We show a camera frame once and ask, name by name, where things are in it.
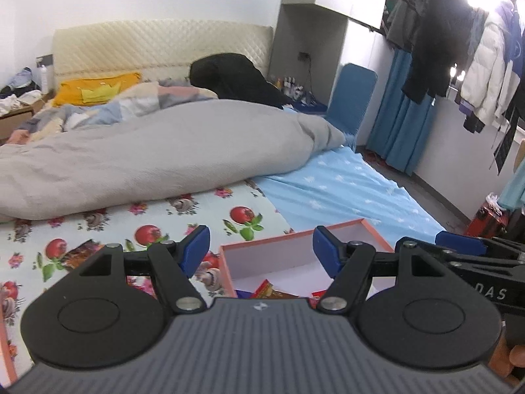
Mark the orange cardboard box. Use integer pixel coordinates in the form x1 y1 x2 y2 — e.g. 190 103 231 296
217 218 396 300

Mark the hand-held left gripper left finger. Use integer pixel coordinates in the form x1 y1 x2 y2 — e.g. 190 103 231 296
76 226 211 313

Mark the patchwork quilt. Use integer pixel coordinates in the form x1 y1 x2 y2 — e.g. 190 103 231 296
8 80 218 136

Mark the pile of red snack packets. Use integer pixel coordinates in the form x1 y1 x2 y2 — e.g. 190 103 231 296
248 279 329 308

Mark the grey hanging coat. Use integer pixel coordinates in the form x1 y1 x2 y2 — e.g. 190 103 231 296
386 0 431 52

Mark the blue chair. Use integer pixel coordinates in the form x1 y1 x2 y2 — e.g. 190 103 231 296
326 63 378 148

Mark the person's right hand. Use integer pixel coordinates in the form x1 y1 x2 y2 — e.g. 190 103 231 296
490 332 525 382

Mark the fruit printed mat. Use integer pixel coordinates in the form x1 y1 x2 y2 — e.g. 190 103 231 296
0 178 294 390

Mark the black hanging jacket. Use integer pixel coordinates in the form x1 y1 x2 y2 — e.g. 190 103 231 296
402 0 476 104

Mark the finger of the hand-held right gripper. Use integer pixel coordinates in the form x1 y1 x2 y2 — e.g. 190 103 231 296
435 231 525 274

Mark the cluster of small bottles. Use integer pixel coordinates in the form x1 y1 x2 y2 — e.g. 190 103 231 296
277 75 306 95

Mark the blue curtain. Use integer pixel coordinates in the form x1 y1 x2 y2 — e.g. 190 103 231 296
365 47 439 175

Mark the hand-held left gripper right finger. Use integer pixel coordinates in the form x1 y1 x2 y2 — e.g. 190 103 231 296
313 226 452 313

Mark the pile of clothes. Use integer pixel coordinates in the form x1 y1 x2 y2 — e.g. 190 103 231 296
0 68 42 116

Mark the grey duvet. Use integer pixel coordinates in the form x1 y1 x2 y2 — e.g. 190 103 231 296
0 99 345 222

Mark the black coat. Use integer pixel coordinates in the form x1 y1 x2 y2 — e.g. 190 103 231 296
189 53 296 109

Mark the cream quilted headboard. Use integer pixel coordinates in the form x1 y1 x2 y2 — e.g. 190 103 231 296
52 18 275 87

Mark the orange box lid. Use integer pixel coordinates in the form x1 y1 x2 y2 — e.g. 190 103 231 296
0 320 19 390

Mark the yellow pillow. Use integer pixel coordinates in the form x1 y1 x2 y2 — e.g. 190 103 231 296
53 73 142 106

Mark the white hanging jacket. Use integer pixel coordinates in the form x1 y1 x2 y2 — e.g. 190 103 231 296
459 0 525 129

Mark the brown snack packet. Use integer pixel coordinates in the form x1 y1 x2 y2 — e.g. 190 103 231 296
61 240 105 272

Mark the red box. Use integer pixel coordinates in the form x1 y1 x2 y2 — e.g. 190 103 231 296
468 202 510 239

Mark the blue star bed sheet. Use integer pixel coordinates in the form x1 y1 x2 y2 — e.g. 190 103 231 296
252 145 446 251

